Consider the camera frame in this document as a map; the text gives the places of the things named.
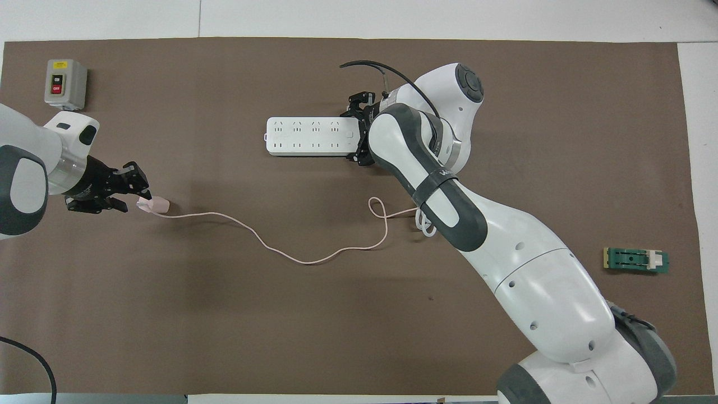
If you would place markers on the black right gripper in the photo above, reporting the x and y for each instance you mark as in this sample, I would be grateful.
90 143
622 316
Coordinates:
367 115

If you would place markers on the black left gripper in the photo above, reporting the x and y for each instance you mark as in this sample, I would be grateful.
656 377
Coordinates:
98 179

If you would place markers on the pink charger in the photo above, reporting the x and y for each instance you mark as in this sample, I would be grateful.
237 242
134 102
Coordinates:
156 205

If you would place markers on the white power strip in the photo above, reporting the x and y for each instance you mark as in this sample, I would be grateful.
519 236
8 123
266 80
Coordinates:
314 136

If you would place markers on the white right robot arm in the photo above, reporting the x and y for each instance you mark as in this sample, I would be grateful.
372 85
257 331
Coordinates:
538 280

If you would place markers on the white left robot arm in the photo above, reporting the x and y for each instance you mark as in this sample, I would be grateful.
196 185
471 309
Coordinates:
33 129

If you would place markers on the brown table mat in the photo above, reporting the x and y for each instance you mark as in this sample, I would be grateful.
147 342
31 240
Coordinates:
359 325

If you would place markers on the grey on-off switch box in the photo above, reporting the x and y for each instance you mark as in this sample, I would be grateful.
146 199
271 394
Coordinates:
70 84

